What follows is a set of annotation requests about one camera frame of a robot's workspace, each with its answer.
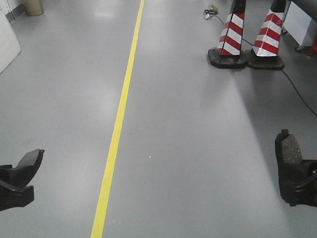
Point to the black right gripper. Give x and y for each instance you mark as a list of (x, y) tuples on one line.
[(298, 183)]

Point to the red white traffic cone right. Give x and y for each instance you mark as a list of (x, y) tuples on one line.
[(264, 52)]

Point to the grey brake pad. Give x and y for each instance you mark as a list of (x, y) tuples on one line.
[(287, 149), (32, 159)]

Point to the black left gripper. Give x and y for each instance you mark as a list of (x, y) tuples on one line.
[(14, 188)]

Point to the red white traffic cone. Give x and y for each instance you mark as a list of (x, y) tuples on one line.
[(264, 52), (228, 53)]

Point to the red white traffic cone left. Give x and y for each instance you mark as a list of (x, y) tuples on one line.
[(228, 53)]

